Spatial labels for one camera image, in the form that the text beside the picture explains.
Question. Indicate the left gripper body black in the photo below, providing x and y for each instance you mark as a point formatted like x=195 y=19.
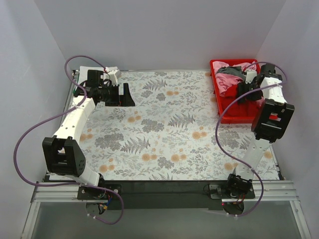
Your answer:
x=116 y=95

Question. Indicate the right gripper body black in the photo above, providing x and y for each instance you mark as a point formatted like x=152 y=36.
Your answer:
x=245 y=88

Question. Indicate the red t shirt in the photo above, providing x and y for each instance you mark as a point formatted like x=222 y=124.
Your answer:
x=246 y=109

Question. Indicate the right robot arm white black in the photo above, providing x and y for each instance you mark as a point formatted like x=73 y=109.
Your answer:
x=269 y=124

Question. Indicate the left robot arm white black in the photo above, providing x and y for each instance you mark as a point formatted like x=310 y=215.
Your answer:
x=62 y=152

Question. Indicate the grey t shirt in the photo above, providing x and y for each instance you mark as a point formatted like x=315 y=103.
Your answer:
x=232 y=70

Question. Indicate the pink t shirt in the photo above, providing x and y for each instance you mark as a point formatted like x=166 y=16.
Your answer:
x=225 y=81

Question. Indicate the red plastic bin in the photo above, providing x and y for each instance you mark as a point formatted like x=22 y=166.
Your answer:
x=232 y=62

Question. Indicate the folded white t shirt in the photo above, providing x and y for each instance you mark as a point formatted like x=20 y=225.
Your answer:
x=83 y=72

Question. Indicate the floral patterned table mat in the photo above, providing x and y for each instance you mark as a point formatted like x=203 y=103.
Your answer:
x=172 y=132

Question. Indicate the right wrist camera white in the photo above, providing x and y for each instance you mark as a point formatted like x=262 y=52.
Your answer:
x=250 y=75

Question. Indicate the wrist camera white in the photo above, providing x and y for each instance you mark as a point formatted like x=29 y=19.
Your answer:
x=112 y=75
x=250 y=75

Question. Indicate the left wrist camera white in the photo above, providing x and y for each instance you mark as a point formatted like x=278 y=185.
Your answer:
x=112 y=75

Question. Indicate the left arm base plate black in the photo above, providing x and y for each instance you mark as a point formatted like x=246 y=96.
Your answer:
x=89 y=193

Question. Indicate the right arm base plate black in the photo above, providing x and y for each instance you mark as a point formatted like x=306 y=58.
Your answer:
x=222 y=191

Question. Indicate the aluminium frame rail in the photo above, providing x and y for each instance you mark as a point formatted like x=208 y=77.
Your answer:
x=274 y=190

